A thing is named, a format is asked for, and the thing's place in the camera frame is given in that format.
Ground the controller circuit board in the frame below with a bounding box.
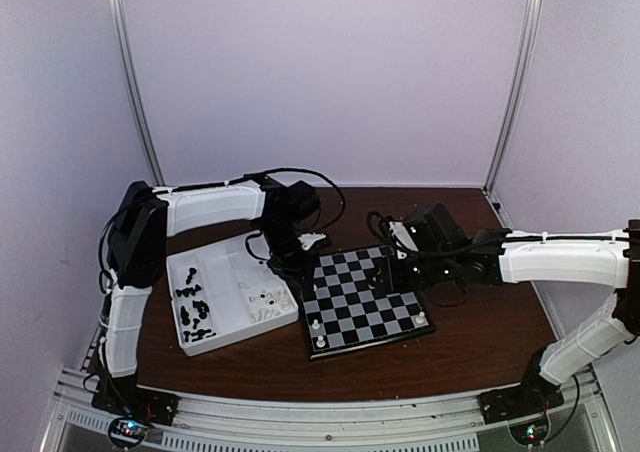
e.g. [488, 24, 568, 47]
[509, 419, 550, 447]
[107, 417, 149, 448]

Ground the left aluminium frame post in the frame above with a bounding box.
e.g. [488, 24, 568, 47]
[107, 0, 165, 185]

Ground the left controller circuit board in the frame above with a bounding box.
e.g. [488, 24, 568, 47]
[107, 417, 149, 448]

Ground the black chess pieces pile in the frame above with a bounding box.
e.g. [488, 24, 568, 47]
[172, 265, 217, 345]

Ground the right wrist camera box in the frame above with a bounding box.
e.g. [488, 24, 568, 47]
[403, 203, 469, 252]

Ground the black cable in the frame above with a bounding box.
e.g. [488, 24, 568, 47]
[366, 210, 406, 253]
[269, 167, 347, 236]

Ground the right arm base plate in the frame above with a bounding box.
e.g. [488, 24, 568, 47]
[477, 385, 565, 424]

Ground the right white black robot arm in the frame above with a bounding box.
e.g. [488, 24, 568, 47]
[367, 212, 639, 414]

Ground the front aluminium rail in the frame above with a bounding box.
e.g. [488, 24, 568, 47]
[35, 368, 622, 451]

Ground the white compartment tray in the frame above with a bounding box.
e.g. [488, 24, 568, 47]
[166, 234, 299, 357]

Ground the aluminium frame post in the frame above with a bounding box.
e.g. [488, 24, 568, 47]
[483, 0, 543, 195]
[107, 0, 165, 185]

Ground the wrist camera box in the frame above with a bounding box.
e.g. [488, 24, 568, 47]
[286, 181, 320, 223]
[403, 203, 469, 252]

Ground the right controller circuit board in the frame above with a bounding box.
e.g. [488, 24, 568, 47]
[509, 419, 550, 447]

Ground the right black cable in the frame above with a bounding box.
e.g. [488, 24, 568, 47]
[366, 210, 406, 253]

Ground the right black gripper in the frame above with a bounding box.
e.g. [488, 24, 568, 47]
[367, 251, 454, 295]

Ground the white chess pieces pile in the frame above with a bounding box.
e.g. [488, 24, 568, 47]
[248, 286, 298, 323]

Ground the right aluminium frame post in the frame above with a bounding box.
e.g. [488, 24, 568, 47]
[483, 0, 543, 195]

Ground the black white chess board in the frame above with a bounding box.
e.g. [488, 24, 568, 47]
[300, 245, 436, 360]

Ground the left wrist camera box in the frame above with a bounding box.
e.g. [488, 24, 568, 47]
[286, 181, 320, 223]

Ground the left black cable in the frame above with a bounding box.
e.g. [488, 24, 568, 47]
[269, 167, 347, 236]

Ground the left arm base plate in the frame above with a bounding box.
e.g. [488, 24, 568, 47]
[91, 389, 179, 426]

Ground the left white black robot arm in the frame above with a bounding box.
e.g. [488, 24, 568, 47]
[98, 173, 320, 416]

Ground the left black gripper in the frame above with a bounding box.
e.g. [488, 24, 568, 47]
[258, 219, 321, 295]

